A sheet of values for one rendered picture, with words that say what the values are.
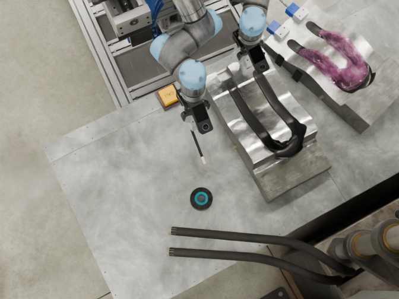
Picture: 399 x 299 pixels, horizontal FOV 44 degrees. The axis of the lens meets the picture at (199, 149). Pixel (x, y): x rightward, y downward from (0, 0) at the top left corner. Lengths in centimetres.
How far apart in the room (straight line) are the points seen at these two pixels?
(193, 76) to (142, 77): 122
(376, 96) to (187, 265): 90
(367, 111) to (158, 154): 76
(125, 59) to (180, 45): 121
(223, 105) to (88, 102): 117
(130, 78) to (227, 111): 91
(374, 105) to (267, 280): 112
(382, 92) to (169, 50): 84
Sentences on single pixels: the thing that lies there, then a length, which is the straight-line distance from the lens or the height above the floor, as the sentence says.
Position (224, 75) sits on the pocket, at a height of 86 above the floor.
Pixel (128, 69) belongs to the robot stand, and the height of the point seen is 21.
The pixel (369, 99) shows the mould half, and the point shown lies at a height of 91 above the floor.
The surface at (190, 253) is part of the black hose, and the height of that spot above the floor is 84.
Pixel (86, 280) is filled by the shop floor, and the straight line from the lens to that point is 263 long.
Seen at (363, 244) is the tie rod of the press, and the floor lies 112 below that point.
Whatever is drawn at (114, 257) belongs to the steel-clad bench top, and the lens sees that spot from 180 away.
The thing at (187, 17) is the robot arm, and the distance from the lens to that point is 146.
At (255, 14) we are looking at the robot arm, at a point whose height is 129.
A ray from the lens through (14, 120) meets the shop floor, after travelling 288.
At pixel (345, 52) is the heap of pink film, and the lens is 194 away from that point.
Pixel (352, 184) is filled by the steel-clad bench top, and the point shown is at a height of 80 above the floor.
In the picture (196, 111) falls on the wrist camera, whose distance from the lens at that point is 155.
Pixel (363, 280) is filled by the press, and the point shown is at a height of 79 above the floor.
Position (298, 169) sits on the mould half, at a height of 86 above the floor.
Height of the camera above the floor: 257
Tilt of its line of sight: 75 degrees down
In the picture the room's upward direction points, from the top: 3 degrees clockwise
